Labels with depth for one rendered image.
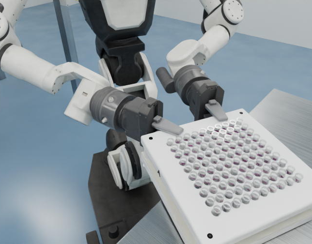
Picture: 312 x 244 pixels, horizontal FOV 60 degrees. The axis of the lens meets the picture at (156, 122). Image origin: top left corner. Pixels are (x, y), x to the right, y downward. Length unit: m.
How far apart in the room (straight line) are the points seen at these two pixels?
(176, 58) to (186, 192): 0.40
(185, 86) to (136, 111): 0.17
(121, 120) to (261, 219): 0.32
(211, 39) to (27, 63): 0.51
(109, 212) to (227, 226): 0.98
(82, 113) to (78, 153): 1.27
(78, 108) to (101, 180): 0.87
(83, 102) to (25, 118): 1.75
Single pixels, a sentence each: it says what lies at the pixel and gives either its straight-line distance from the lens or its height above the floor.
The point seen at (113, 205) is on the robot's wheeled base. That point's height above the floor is 0.17.
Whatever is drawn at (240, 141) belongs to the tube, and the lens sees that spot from 0.54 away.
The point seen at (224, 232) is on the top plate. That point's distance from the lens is 0.41.
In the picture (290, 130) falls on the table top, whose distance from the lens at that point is 0.74.
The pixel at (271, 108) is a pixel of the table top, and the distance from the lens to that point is 0.80.
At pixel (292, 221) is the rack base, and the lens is 0.51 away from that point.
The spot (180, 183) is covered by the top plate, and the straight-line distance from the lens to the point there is 0.45.
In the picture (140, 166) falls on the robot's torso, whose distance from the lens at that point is 0.92.
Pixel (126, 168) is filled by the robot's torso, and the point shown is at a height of 0.58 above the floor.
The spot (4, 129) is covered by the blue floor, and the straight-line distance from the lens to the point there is 2.31.
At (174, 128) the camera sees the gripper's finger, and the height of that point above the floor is 0.94.
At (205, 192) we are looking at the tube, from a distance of 0.45.
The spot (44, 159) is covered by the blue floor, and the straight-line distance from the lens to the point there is 1.93.
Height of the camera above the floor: 1.27
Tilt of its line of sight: 38 degrees down
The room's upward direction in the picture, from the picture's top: straight up
